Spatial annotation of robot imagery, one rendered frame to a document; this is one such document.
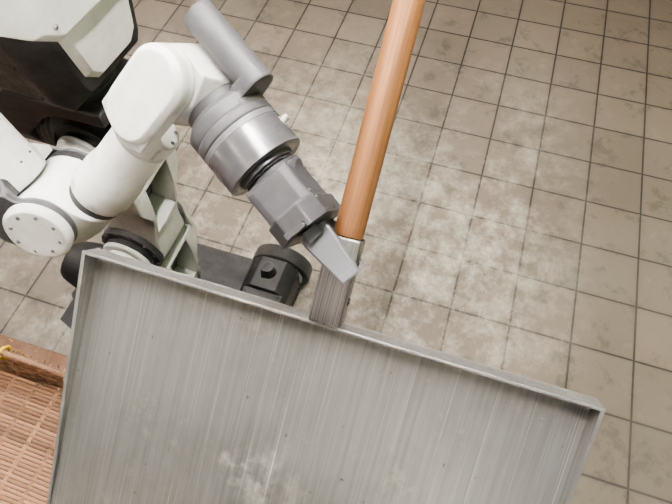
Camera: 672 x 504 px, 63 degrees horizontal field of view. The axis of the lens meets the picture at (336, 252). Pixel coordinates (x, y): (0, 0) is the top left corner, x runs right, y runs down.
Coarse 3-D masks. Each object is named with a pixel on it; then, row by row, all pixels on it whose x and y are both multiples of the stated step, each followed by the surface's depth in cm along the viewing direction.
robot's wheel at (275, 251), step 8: (264, 248) 175; (272, 248) 174; (280, 248) 173; (288, 248) 174; (256, 256) 176; (272, 256) 173; (280, 256) 172; (288, 256) 173; (296, 256) 174; (296, 264) 173; (304, 264) 175; (304, 272) 176; (304, 280) 180
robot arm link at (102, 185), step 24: (120, 144) 58; (48, 168) 66; (72, 168) 67; (96, 168) 61; (120, 168) 60; (144, 168) 60; (24, 192) 63; (48, 192) 63; (72, 192) 63; (96, 192) 62; (120, 192) 62; (72, 216) 63; (96, 216) 65
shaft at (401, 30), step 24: (408, 0) 49; (408, 24) 50; (384, 48) 51; (408, 48) 50; (384, 72) 50; (384, 96) 51; (384, 120) 51; (360, 144) 52; (384, 144) 52; (360, 168) 52; (360, 192) 52; (360, 216) 52
